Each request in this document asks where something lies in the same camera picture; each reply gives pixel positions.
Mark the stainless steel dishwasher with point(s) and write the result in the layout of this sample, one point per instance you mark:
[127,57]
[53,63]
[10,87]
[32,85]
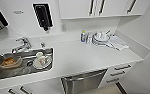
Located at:
[82,83]

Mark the dish soap bottle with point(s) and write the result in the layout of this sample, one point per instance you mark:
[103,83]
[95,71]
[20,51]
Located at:
[83,36]

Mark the small clear jar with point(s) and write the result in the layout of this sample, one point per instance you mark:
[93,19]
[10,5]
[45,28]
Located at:
[89,38]

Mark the small steel sink knob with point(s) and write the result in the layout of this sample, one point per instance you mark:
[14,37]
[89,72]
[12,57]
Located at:
[43,44]

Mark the white cup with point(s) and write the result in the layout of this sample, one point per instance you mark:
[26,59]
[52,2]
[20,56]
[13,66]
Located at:
[40,57]

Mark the white plate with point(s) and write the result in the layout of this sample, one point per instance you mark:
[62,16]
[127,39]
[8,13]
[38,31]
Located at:
[42,63]

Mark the black soap dispenser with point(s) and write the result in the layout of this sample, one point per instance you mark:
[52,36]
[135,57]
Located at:
[43,16]

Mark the chrome sink faucet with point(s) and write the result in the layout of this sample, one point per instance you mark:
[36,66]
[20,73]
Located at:
[22,45]

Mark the white sink base cabinet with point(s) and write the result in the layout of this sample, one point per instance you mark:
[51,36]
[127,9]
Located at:
[34,88]

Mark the plastic container orange food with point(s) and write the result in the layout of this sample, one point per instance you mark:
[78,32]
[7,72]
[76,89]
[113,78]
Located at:
[11,62]

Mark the white wall outlet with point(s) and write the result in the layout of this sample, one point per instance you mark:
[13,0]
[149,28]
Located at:
[63,27]

